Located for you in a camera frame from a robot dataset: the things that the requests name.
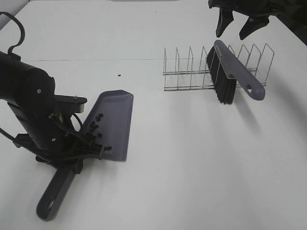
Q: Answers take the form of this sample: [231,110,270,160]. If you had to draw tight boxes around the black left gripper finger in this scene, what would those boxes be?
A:
[35,156,83,174]
[67,132,104,160]

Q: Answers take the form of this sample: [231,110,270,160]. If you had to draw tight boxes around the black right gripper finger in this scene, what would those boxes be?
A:
[239,16,269,40]
[216,8,234,37]

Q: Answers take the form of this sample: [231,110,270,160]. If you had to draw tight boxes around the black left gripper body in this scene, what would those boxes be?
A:
[8,101,81,161]

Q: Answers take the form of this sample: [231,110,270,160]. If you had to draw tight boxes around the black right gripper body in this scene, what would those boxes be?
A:
[208,0,307,14]

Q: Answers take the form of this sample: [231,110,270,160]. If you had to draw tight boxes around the coffee bean pile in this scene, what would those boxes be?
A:
[86,113,112,151]

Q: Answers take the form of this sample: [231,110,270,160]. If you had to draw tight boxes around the purple plastic dustpan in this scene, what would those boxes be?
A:
[36,90,134,221]

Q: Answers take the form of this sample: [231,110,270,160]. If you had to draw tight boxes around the purple brush black bristles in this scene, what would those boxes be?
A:
[206,40,265,104]

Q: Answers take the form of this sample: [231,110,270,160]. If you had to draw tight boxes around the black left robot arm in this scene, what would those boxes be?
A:
[0,52,104,173]

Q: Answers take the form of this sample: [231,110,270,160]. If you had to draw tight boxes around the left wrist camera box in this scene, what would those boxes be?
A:
[55,95,87,114]

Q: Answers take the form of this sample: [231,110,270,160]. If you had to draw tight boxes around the metal wire rack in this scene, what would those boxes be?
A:
[162,44,275,92]

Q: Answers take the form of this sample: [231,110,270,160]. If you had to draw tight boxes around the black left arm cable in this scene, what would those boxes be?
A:
[0,11,25,56]

